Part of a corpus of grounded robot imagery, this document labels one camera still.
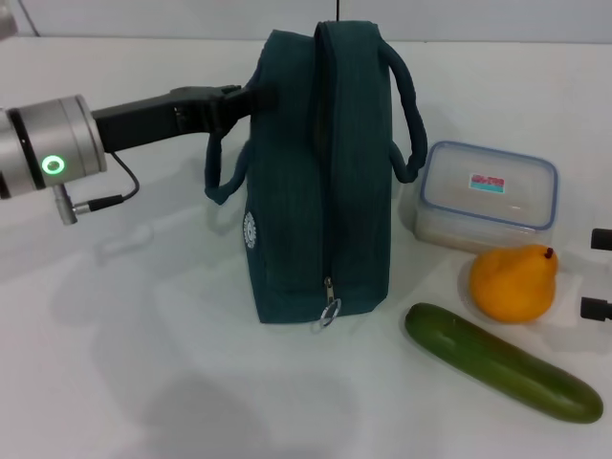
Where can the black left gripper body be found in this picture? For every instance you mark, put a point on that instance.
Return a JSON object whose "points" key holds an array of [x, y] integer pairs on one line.
{"points": [[143, 122]]}

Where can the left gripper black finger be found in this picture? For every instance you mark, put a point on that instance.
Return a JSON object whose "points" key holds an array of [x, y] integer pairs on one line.
{"points": [[253, 100], [225, 126]]}

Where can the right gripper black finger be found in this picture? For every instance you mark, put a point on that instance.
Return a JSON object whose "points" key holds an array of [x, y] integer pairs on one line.
{"points": [[602, 239], [597, 309]]}

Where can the orange pear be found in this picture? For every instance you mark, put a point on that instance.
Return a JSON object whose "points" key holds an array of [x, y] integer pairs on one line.
{"points": [[511, 291]]}

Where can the dark teal fabric bag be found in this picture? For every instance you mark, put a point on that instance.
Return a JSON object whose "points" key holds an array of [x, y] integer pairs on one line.
{"points": [[296, 191]]}

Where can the green cucumber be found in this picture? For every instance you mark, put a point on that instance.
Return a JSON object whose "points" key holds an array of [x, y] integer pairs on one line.
{"points": [[502, 368]]}

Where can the clear blue-rimmed food container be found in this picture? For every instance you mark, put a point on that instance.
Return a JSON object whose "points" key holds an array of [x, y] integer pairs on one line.
{"points": [[454, 191]]}

